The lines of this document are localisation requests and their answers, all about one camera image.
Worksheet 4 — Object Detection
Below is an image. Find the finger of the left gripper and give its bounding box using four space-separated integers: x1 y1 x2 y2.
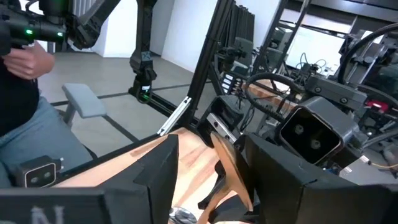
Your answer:
197 160 231 210
211 194 259 223

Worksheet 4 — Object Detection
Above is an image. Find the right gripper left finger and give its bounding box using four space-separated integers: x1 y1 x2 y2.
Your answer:
98 134 180 224

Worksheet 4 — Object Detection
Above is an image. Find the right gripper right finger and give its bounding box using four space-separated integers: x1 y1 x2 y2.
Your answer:
245 134 318 224

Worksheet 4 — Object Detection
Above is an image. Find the grey padded seat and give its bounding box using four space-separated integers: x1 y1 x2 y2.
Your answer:
61 83 108 128

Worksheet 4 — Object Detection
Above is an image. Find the person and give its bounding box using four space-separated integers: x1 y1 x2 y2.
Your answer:
0 40 97 189

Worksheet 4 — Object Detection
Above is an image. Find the person's hand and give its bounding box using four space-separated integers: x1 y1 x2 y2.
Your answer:
2 42 56 81

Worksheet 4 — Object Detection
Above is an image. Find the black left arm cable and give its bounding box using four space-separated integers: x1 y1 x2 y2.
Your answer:
244 72 308 123

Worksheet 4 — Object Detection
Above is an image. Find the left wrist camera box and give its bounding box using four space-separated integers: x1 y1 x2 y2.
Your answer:
278 95 369 166

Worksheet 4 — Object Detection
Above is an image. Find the small grey camera box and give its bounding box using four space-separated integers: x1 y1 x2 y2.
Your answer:
17 154 65 189

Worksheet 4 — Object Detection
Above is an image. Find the thick black corrugated cable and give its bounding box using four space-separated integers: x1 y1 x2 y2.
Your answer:
337 23 398 85

